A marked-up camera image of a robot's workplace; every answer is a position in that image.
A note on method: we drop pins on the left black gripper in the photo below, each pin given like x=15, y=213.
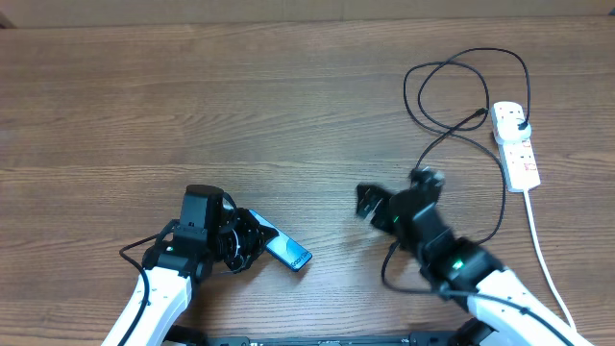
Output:
x=257, y=238

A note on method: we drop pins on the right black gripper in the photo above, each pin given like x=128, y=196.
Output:
x=369, y=208

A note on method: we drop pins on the Galaxy smartphone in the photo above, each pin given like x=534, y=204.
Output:
x=285, y=249

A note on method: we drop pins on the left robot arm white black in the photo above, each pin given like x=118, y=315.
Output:
x=175, y=262

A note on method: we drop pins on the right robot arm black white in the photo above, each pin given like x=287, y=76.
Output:
x=457, y=268

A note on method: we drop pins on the white charger adapter plug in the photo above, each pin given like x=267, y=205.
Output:
x=511, y=131

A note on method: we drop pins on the white power strip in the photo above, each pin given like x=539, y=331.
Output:
x=520, y=168

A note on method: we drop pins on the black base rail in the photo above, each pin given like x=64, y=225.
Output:
x=182, y=336

